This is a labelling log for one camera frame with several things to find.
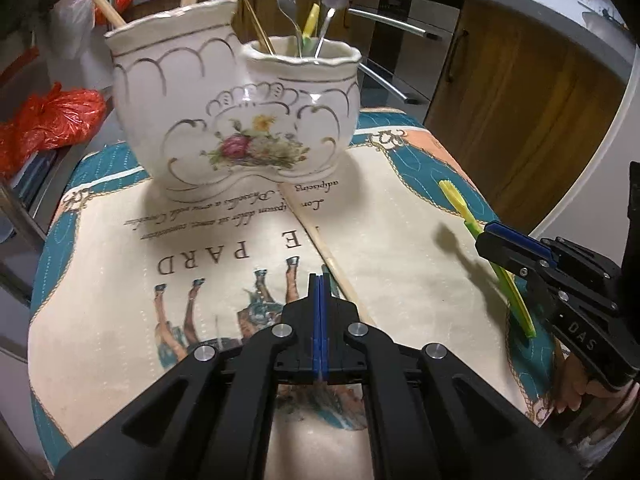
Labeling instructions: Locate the metal rack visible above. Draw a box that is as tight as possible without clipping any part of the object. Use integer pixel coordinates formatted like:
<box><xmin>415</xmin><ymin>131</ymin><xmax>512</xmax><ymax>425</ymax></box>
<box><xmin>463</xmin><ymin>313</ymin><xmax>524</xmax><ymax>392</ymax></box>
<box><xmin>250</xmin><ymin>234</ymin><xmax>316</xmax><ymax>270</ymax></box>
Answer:
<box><xmin>0</xmin><ymin>0</ymin><xmax>117</xmax><ymax>311</ymax></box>

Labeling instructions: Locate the yellow plastic fork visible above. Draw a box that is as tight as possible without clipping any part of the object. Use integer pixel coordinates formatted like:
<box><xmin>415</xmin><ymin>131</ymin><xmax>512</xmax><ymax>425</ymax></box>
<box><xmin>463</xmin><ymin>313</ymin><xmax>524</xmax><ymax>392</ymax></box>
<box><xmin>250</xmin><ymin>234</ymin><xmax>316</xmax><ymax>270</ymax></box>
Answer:
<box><xmin>439</xmin><ymin>180</ymin><xmax>537</xmax><ymax>339</ymax></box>

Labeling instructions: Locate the built-in oven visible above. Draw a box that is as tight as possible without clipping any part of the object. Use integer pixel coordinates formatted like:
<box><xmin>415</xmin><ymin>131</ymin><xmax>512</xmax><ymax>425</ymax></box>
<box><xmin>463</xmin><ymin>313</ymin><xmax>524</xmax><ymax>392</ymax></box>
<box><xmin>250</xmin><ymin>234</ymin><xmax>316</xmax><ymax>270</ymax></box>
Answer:
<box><xmin>345</xmin><ymin>0</ymin><xmax>462</xmax><ymax>107</ymax></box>

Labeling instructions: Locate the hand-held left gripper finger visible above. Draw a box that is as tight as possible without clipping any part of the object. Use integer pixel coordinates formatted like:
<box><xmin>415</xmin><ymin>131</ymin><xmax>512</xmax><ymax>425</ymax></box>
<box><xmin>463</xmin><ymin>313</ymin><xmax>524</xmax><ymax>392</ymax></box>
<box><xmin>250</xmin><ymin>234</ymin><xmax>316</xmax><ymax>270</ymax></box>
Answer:
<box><xmin>320</xmin><ymin>272</ymin><xmax>584</xmax><ymax>480</ymax></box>
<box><xmin>55</xmin><ymin>273</ymin><xmax>321</xmax><ymax>480</ymax></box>

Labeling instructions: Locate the yellow green plastic spoon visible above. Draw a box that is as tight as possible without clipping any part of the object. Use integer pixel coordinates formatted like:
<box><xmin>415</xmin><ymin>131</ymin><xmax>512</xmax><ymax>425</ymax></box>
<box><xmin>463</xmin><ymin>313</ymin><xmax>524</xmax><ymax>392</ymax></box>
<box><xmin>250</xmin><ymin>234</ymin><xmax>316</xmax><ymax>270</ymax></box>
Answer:
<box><xmin>301</xmin><ymin>3</ymin><xmax>321</xmax><ymax>52</ymax></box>

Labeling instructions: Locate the person's right hand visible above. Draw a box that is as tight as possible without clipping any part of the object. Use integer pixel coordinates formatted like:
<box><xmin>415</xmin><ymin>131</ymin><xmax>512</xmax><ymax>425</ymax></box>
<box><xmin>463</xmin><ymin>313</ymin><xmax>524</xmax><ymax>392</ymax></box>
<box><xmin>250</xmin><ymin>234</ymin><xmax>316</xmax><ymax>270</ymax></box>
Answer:
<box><xmin>554</xmin><ymin>352</ymin><xmax>609</xmax><ymax>414</ymax></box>

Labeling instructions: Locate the wooden cabinet door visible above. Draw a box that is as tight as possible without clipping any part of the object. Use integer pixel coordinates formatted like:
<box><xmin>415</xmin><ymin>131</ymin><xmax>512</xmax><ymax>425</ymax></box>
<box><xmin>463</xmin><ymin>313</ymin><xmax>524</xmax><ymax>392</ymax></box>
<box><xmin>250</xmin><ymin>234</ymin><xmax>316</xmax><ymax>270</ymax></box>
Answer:
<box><xmin>425</xmin><ymin>0</ymin><xmax>632</xmax><ymax>237</ymax></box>

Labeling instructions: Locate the white floral ceramic utensil holder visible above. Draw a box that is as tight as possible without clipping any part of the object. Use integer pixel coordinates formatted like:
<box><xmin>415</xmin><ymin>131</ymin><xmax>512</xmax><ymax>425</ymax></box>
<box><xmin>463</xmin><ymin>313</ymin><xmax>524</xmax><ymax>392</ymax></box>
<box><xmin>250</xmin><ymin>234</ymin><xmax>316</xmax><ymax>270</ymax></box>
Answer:
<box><xmin>103</xmin><ymin>0</ymin><xmax>362</xmax><ymax>205</ymax></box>

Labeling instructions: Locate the dark kitchen countertop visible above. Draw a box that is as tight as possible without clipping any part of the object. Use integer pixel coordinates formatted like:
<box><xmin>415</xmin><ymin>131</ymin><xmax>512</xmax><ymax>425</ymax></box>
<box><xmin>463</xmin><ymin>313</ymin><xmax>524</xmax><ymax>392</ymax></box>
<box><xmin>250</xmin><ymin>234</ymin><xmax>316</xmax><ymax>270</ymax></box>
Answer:
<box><xmin>130</xmin><ymin>0</ymin><xmax>636</xmax><ymax>82</ymax></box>

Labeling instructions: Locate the printed table cloth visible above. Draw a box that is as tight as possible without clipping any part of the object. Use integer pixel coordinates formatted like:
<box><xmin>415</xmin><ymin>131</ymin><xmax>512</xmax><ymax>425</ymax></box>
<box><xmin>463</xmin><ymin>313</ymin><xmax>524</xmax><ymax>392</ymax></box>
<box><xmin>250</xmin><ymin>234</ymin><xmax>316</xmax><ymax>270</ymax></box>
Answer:
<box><xmin>27</xmin><ymin>107</ymin><xmax>566</xmax><ymax>480</ymax></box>

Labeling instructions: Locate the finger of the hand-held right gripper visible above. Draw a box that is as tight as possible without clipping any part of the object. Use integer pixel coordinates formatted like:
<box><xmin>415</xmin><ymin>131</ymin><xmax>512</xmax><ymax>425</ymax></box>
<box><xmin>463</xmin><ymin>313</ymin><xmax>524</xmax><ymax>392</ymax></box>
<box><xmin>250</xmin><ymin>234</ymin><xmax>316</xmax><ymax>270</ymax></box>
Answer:
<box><xmin>474</xmin><ymin>232</ymin><xmax>551</xmax><ymax>291</ymax></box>
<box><xmin>482</xmin><ymin>221</ymin><xmax>559</xmax><ymax>266</ymax></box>

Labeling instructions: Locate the white plastic bag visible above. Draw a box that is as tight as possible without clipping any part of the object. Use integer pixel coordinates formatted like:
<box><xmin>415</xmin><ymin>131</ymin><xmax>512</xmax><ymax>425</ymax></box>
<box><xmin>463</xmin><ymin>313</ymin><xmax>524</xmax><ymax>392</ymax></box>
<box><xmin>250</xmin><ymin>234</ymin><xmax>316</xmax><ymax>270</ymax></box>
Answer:
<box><xmin>50</xmin><ymin>0</ymin><xmax>97</xmax><ymax>62</ymax></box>

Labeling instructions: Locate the gold fork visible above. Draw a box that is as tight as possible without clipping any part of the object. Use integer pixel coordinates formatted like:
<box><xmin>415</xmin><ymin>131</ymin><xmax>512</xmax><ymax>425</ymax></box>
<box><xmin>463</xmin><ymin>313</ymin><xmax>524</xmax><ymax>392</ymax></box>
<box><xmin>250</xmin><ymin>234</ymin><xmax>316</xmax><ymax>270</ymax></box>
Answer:
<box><xmin>211</xmin><ymin>0</ymin><xmax>277</xmax><ymax>56</ymax></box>

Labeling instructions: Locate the red plastic bag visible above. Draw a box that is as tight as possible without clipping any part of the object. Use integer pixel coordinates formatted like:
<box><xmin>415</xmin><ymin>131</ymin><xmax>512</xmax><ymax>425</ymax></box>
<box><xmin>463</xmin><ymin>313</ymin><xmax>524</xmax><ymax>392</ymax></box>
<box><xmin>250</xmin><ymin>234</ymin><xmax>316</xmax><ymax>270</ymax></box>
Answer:
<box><xmin>0</xmin><ymin>82</ymin><xmax>109</xmax><ymax>177</ymax></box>

